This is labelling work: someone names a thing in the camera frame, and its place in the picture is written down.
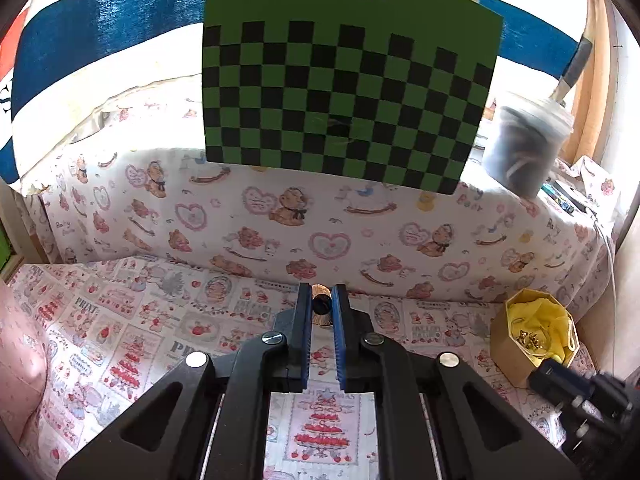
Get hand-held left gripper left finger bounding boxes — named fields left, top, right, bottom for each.
left=57, top=282, right=313, bottom=480

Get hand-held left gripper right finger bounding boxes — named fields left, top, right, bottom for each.
left=332, top=282, right=583, bottom=480

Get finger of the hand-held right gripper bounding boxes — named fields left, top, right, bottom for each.
left=561, top=400, right=640, bottom=463
left=529, top=360, right=632, bottom=412

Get gold ring with black stone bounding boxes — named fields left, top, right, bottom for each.
left=310, top=284, right=332, bottom=329

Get hexagonal cardboard box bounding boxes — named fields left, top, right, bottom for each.
left=489, top=287, right=581, bottom=389

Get yellow tissue paper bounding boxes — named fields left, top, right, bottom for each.
left=506, top=296, right=576, bottom=367

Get bear printed cloth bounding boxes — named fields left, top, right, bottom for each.
left=20, top=85, right=617, bottom=322

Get strawberry printed tablecloth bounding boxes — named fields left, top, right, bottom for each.
left=0, top=255, right=601, bottom=480

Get pens on ledge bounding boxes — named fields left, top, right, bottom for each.
left=540, top=179, right=597, bottom=217

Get clear plastic tub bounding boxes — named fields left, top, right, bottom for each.
left=481, top=91, right=576, bottom=199

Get green checkered board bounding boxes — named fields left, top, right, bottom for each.
left=201, top=0, right=505, bottom=196

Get pink bag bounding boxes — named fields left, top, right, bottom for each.
left=0, top=280, right=52, bottom=461

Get paint brush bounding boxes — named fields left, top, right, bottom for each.
left=550, top=35, right=594, bottom=107

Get striped printed curtain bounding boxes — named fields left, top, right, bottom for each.
left=0, top=0, right=601, bottom=196

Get white cable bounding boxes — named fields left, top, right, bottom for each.
left=591, top=214, right=619, bottom=302

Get wooden window frame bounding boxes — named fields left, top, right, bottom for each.
left=570, top=0, right=632, bottom=172

